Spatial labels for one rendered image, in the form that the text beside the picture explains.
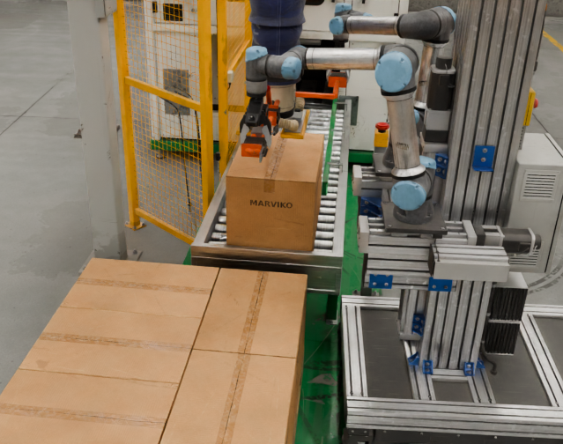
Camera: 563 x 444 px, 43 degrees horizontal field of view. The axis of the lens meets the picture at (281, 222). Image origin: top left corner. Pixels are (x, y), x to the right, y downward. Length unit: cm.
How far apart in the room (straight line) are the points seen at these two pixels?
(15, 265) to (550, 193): 304
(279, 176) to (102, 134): 121
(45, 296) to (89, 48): 138
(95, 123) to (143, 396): 184
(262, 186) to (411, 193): 92
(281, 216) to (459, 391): 108
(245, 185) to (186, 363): 88
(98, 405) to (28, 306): 164
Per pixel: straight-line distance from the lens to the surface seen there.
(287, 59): 248
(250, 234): 328
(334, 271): 329
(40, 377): 274
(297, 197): 316
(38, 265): 449
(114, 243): 427
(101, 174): 409
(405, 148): 242
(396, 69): 232
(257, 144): 258
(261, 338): 282
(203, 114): 386
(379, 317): 357
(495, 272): 266
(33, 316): 404
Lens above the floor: 224
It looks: 28 degrees down
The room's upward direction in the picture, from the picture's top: 2 degrees clockwise
